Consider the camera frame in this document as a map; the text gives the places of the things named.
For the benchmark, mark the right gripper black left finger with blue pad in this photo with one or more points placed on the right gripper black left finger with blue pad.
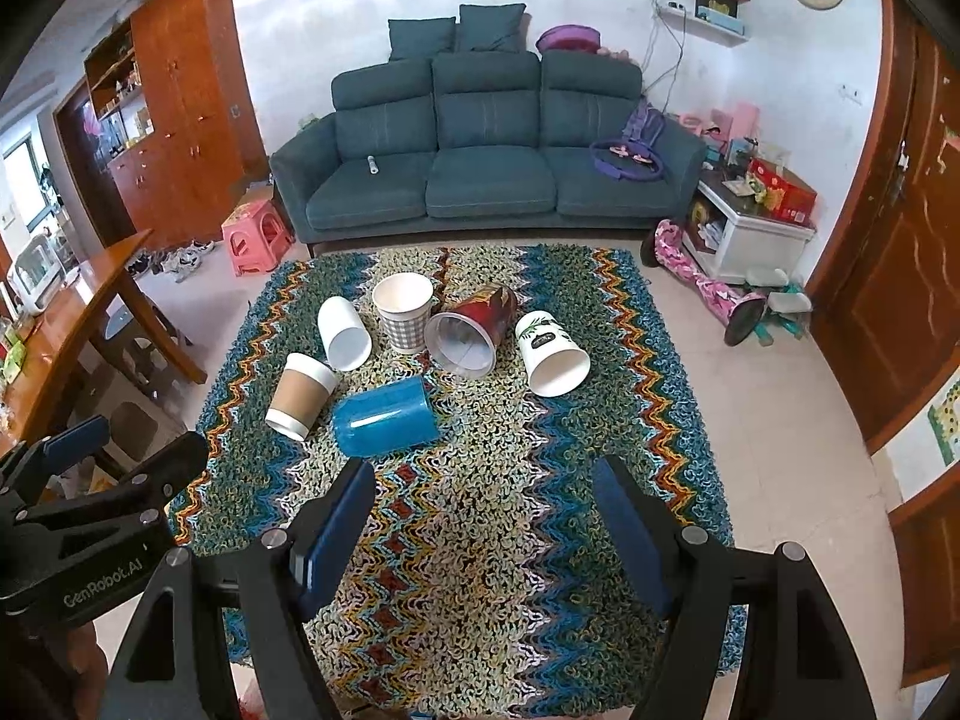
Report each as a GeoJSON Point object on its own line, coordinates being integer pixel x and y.
{"type": "Point", "coordinates": [173, 661]}

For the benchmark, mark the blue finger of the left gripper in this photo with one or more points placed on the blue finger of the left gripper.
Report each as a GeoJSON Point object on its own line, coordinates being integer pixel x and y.
{"type": "Point", "coordinates": [75, 444]}

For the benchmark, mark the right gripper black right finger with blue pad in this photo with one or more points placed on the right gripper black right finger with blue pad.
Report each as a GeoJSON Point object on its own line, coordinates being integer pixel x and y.
{"type": "Point", "coordinates": [798, 660]}

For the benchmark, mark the brown sleeve paper coffee cup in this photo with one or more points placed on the brown sleeve paper coffee cup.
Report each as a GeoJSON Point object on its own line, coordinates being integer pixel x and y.
{"type": "Point", "coordinates": [305, 385]}

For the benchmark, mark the plain white paper cup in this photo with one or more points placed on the plain white paper cup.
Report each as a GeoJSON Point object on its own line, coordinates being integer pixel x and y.
{"type": "Point", "coordinates": [347, 343]}

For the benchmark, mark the blue plastic cup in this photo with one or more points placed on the blue plastic cup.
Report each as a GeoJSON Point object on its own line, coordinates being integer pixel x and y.
{"type": "Point", "coordinates": [392, 418]}

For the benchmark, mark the grey checked paper cup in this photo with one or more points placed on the grey checked paper cup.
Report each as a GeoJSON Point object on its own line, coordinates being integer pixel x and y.
{"type": "Point", "coordinates": [404, 302]}

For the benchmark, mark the white cup green leaf print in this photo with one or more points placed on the white cup green leaf print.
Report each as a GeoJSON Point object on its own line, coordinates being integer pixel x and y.
{"type": "Point", "coordinates": [555, 364]}

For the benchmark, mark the red patterned clear cup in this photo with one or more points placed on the red patterned clear cup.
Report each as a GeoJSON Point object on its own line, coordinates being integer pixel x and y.
{"type": "Point", "coordinates": [464, 340]}

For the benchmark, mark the wooden dining table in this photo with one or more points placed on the wooden dining table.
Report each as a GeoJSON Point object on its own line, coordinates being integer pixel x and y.
{"type": "Point", "coordinates": [71, 321]}

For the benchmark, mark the pink plastic stool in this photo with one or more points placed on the pink plastic stool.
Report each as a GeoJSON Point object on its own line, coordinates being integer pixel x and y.
{"type": "Point", "coordinates": [256, 237]}

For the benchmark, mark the brown wooden cabinet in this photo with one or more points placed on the brown wooden cabinet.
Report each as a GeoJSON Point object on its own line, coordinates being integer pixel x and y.
{"type": "Point", "coordinates": [161, 135]}

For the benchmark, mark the brown wooden door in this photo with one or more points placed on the brown wooden door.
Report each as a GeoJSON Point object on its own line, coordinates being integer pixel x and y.
{"type": "Point", "coordinates": [886, 287]}

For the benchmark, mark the colourful zigzag woven rug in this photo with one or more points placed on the colourful zigzag woven rug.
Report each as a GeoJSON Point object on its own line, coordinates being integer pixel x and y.
{"type": "Point", "coordinates": [485, 583]}

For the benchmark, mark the white side table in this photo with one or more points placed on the white side table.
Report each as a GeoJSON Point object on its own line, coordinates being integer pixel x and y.
{"type": "Point", "coordinates": [728, 235]}

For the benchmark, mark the pink hoverboard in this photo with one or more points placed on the pink hoverboard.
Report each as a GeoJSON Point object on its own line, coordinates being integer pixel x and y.
{"type": "Point", "coordinates": [739, 312]}

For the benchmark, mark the teal three-seat sofa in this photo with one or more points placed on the teal three-seat sofa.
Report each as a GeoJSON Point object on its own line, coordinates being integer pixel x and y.
{"type": "Point", "coordinates": [483, 140]}

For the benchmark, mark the left teal cushion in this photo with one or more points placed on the left teal cushion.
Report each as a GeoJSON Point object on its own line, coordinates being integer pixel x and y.
{"type": "Point", "coordinates": [421, 39]}

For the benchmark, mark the teal cushion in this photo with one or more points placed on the teal cushion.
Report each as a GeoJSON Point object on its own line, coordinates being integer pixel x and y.
{"type": "Point", "coordinates": [490, 28]}
{"type": "Point", "coordinates": [421, 39]}

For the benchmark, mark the right teal cushion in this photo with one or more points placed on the right teal cushion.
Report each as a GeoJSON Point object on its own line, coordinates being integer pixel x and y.
{"type": "Point", "coordinates": [490, 28]}

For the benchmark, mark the purple basket behind sofa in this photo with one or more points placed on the purple basket behind sofa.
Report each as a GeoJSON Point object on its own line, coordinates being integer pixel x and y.
{"type": "Point", "coordinates": [578, 38]}

